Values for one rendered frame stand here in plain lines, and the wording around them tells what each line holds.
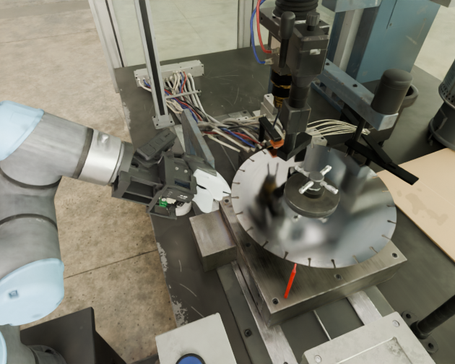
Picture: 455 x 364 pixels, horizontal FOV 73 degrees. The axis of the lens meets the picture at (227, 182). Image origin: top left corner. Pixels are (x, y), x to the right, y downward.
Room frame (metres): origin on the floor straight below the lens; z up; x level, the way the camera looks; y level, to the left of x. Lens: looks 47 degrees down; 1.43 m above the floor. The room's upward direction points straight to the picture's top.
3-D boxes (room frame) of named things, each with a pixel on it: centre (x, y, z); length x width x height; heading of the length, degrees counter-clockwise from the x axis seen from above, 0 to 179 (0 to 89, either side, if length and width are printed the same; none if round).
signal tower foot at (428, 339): (0.21, -0.40, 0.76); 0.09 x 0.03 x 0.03; 20
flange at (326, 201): (0.42, -0.17, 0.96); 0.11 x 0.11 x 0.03
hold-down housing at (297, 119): (0.47, -0.12, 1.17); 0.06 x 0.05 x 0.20; 11
